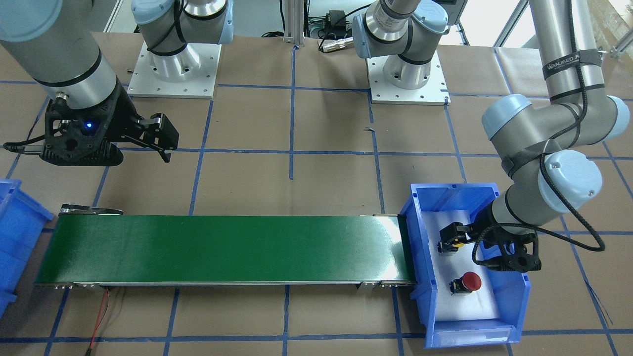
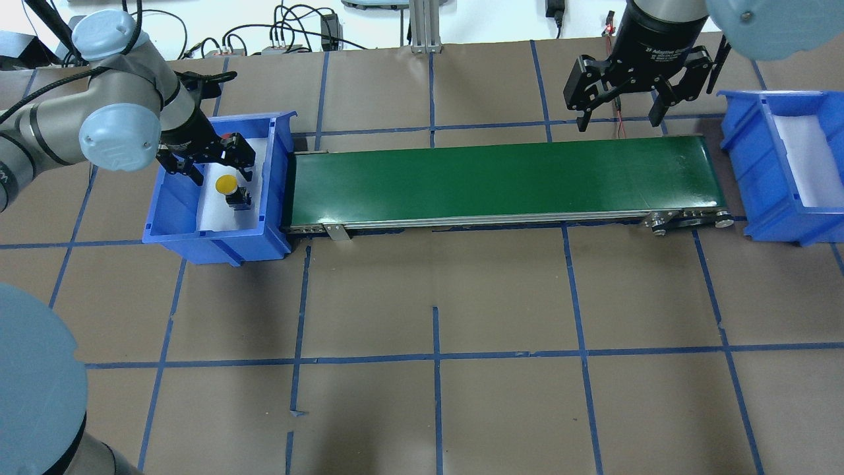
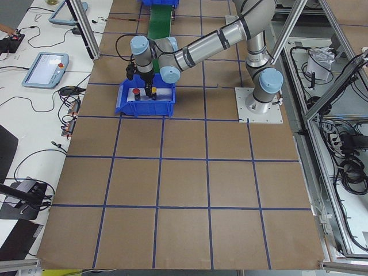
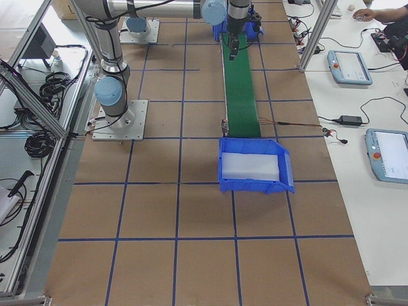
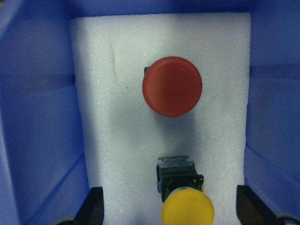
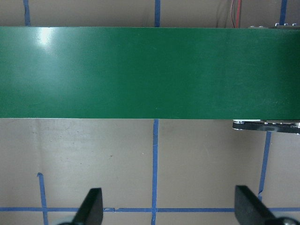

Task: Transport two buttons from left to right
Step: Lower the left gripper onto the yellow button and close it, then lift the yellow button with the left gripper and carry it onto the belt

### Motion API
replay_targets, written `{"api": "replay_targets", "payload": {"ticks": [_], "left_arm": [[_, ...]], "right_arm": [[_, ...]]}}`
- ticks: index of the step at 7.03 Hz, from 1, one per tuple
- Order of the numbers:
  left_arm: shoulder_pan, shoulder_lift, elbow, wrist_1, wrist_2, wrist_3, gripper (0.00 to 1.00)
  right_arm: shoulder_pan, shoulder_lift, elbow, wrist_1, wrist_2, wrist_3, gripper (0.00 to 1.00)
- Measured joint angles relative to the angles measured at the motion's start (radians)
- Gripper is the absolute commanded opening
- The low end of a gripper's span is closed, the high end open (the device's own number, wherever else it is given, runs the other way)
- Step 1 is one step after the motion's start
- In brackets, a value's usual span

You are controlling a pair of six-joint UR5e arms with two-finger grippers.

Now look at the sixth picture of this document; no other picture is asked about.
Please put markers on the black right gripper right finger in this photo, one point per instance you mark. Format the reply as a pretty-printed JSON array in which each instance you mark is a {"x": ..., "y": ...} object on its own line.
[{"x": 249, "y": 210}]

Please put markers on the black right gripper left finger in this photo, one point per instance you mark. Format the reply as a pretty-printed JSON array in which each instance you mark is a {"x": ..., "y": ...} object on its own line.
[{"x": 91, "y": 209}]

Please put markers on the green conveyor belt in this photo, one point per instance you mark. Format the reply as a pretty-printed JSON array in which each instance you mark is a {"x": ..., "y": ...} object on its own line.
[{"x": 149, "y": 73}]

